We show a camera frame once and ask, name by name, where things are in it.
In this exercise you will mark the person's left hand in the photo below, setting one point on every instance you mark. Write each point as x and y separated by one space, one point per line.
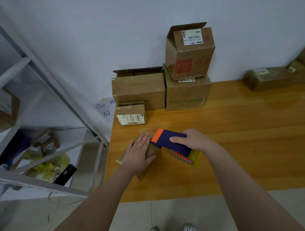
136 154

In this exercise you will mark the person's right hand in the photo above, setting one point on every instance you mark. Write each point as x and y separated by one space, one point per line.
196 140

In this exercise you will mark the small open-flap cardboard box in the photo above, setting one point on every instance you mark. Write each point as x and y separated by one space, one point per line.
155 150

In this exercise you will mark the blue orange tape dispenser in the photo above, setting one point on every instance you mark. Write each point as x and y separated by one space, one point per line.
169 138

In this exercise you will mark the stack of cardboard boxes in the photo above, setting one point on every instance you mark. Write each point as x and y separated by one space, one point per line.
138 88

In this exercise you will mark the box barcode label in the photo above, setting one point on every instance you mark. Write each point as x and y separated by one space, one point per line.
269 79

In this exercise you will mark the small brown cardboard box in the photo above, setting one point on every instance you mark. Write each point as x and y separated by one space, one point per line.
299 66

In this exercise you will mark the person's right forearm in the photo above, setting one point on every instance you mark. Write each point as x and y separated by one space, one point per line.
255 193

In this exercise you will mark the person's left forearm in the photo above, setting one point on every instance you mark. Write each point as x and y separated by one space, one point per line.
93 202

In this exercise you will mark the wooden table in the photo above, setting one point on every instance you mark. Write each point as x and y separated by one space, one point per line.
257 128

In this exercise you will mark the black mobile phone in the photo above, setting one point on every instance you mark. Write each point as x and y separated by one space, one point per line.
65 174

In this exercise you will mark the yellow plastic bag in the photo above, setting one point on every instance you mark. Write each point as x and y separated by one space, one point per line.
45 167

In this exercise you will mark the small open carton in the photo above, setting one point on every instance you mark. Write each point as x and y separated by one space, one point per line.
44 140

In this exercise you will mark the grey metal shelf rack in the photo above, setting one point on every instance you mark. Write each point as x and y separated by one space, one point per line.
33 183

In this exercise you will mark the dark blue bag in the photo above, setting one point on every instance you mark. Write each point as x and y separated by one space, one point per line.
13 145

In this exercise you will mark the large worn shelf carton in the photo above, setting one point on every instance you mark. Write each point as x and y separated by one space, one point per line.
7 112

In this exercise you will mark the white paper wall sign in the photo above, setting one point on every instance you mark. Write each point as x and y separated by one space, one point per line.
105 108

